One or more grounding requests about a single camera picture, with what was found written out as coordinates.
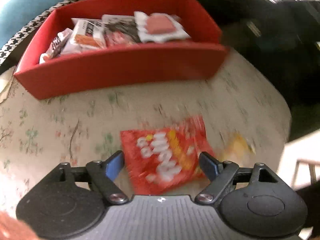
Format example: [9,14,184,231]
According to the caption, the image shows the white noodle snack packet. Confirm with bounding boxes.
[39,28,73,64]

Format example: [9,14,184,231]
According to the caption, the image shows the yellow snack packet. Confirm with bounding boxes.
[220,132,256,166]

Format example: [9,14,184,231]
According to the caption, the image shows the red Trolli gummy packet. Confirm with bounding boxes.
[120,115,214,195]

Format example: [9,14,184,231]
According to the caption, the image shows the black white dried-plum packet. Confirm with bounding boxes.
[102,14,141,47]

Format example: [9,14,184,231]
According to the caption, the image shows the white sausage snack packet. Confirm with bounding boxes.
[134,11,191,43]

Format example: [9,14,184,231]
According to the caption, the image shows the red cardboard box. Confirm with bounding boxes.
[14,0,229,99]

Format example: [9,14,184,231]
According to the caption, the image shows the orange white snack packet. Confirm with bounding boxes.
[61,18,107,55]

